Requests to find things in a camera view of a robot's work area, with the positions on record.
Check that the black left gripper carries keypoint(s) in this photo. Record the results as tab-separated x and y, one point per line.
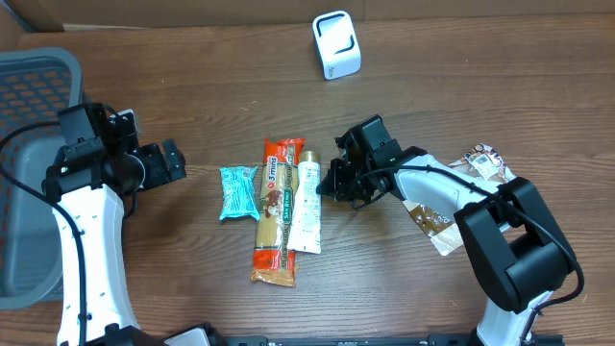
166	171

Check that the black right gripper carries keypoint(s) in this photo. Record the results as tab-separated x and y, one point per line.
339	185

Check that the white tube with gold cap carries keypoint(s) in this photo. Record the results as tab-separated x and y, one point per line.
305	230

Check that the orange spaghetti packet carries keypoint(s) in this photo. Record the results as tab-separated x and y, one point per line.
273	261

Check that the teal wet wipes packet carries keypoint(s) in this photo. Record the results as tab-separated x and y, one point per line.
239	194

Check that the beige brown snack pouch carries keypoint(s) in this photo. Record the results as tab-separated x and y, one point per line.
482	162

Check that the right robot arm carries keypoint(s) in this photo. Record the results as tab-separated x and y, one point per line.
518	252

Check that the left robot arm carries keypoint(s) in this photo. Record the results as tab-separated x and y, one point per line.
99	166

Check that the white barcode scanner box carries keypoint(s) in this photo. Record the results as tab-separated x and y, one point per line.
336	44

